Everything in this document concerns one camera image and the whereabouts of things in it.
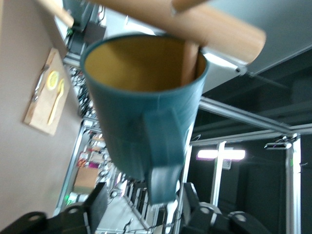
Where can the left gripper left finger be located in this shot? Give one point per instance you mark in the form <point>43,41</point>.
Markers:
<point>73,219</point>

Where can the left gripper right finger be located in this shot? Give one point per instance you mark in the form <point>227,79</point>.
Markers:
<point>214,221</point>

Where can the teal cup yellow inside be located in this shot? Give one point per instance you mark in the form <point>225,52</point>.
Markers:
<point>136,117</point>

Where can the wooden cup rack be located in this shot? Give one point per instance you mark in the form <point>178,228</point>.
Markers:
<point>214,31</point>

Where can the bright ceiling light panel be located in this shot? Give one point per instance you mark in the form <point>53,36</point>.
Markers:
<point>220,154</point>

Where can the brown table cover sheet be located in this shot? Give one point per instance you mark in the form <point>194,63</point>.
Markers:
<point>24,158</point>

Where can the bamboo cutting board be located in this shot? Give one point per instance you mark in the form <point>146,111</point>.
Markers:
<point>40,114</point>

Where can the yellow plastic fork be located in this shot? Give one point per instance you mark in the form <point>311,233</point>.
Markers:
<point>55,104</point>

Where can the grey camera on frame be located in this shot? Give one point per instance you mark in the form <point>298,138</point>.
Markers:
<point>278,145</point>

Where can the aluminium frame profile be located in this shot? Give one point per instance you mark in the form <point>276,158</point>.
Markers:
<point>243,119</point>

